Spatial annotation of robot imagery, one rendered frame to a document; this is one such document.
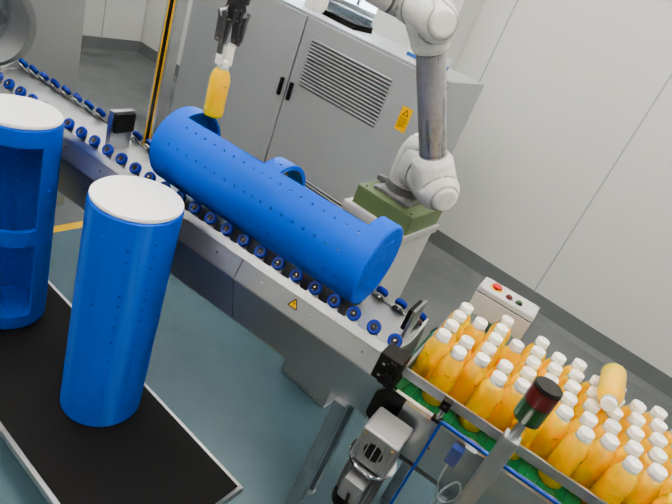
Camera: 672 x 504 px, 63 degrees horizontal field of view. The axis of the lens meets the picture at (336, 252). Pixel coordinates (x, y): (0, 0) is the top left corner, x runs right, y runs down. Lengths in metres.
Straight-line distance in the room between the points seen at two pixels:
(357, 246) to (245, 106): 2.66
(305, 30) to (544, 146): 1.90
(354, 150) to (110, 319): 2.10
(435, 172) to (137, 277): 1.07
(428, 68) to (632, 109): 2.50
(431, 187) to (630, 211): 2.44
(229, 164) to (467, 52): 3.04
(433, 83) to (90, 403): 1.60
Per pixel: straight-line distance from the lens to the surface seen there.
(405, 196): 2.26
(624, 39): 4.25
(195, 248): 1.95
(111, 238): 1.71
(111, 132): 2.29
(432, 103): 1.93
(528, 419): 1.28
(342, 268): 1.60
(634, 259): 4.32
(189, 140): 1.90
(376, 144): 3.42
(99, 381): 2.07
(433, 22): 1.78
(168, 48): 2.52
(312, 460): 2.08
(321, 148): 3.67
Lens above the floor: 1.88
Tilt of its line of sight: 28 degrees down
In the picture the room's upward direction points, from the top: 22 degrees clockwise
